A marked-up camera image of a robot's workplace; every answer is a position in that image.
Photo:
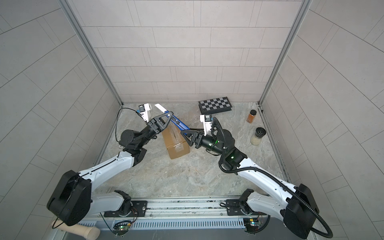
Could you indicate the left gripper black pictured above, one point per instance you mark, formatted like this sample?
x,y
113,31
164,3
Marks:
x,y
155,127

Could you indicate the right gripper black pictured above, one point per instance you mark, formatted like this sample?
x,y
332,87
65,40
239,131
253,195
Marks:
x,y
198,139

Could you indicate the blue utility knife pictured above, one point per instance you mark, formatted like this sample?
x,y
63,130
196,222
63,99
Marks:
x,y
174,119

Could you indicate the brown cardboard express box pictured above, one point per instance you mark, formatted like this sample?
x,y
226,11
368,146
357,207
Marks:
x,y
175,144

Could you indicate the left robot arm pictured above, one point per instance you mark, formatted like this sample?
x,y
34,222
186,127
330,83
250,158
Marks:
x,y
74,198

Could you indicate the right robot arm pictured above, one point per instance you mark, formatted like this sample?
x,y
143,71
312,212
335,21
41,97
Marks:
x,y
294,205

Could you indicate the black white chessboard box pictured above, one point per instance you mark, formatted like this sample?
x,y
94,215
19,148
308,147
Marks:
x,y
214,106

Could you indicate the orange spice bottle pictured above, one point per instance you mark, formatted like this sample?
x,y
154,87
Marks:
x,y
251,116

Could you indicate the white spice jar black lid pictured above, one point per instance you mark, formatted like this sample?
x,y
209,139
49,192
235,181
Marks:
x,y
257,136

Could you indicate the right green circuit board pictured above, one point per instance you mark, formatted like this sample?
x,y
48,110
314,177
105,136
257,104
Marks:
x,y
251,225

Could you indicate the green circuit board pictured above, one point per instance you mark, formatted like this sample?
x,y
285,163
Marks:
x,y
122,226
251,225

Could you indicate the left green circuit board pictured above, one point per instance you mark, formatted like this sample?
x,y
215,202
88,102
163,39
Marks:
x,y
122,226

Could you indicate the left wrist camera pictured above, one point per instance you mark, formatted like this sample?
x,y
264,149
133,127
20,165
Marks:
x,y
144,112

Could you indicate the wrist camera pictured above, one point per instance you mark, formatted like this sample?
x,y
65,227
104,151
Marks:
x,y
144,112
207,123

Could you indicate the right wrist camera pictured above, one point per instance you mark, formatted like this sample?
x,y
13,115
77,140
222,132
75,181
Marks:
x,y
207,123

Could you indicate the aluminium mounting rail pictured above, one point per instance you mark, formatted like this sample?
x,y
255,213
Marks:
x,y
186,207

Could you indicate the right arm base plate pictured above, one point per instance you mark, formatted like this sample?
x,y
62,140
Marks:
x,y
235,208

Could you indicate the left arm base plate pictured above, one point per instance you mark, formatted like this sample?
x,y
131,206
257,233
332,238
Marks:
x,y
131,209

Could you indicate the wooden handle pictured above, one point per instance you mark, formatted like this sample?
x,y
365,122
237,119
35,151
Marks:
x,y
89,233

